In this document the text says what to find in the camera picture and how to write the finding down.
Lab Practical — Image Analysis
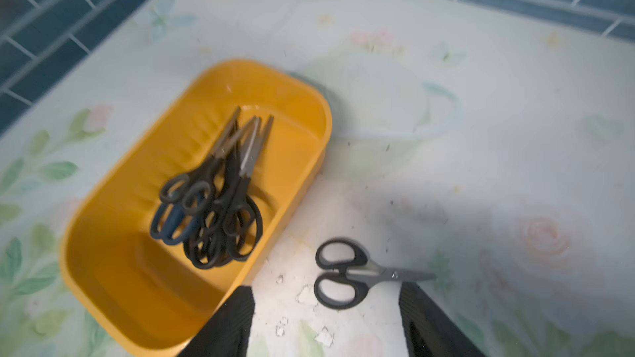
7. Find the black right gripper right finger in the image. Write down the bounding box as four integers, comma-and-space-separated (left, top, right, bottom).
399, 283, 485, 357

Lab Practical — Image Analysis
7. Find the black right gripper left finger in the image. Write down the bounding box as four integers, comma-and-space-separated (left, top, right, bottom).
178, 286, 256, 357

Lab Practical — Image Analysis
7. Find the black scissors small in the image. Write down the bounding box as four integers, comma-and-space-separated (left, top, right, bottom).
314, 237, 438, 311

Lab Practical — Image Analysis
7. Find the yellow plastic storage box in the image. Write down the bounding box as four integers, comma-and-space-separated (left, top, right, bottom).
61, 59, 332, 356

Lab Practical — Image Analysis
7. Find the floral table mat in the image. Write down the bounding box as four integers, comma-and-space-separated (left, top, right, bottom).
1, 0, 634, 356

